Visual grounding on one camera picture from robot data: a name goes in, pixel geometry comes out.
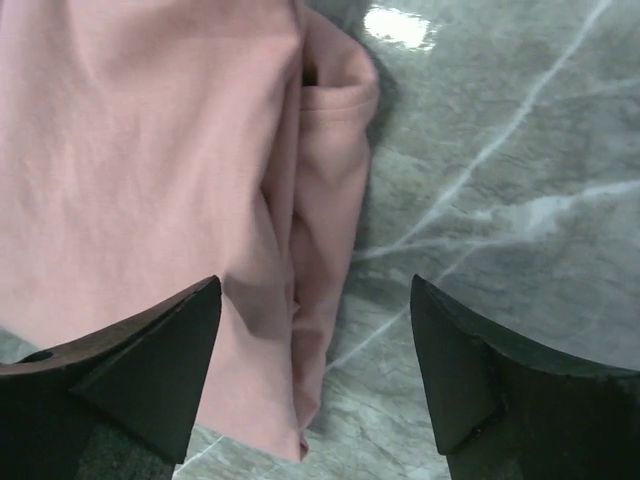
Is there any pink t shirt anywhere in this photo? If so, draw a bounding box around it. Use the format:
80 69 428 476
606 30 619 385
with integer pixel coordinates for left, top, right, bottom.
1 1 379 462

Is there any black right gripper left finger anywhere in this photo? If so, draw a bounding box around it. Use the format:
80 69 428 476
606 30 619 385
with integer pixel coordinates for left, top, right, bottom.
1 277 221 479

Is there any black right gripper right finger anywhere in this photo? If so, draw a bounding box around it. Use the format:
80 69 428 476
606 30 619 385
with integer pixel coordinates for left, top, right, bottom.
410 277 639 480

